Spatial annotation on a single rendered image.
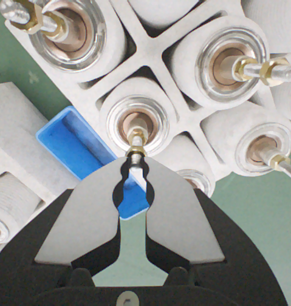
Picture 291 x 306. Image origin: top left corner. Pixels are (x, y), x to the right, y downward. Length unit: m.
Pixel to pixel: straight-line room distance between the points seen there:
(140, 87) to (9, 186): 0.30
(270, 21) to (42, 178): 0.43
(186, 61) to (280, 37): 0.12
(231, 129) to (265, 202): 0.53
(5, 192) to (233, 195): 0.62
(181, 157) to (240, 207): 0.50
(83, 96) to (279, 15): 0.25
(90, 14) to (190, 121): 0.19
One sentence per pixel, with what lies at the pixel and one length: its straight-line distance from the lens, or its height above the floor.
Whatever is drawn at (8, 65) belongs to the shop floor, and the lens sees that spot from 0.55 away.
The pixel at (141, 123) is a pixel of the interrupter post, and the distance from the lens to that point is 0.20.
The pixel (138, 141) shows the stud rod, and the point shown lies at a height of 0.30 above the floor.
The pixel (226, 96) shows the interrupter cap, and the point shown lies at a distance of 0.23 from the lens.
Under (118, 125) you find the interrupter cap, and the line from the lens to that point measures 0.22.
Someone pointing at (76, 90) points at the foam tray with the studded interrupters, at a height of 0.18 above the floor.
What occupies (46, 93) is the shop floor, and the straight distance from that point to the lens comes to 0.52.
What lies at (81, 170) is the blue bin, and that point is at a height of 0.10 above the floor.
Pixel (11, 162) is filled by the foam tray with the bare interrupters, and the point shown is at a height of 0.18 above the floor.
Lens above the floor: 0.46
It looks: 62 degrees down
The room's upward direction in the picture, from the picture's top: 177 degrees clockwise
